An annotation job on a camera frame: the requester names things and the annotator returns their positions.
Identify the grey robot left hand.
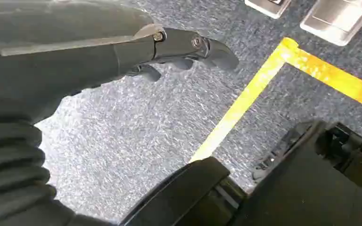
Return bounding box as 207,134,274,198
0,0,240,125

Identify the yellow floor tape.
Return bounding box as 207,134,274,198
189,37,362,164

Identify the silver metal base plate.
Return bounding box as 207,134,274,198
299,0,362,47
244,0,293,20

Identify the black robot foot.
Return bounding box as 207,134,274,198
118,156,248,226

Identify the black robot leg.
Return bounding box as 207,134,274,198
230,120,362,226

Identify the ribbed grey left arm sleeve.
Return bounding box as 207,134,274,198
0,114,116,226

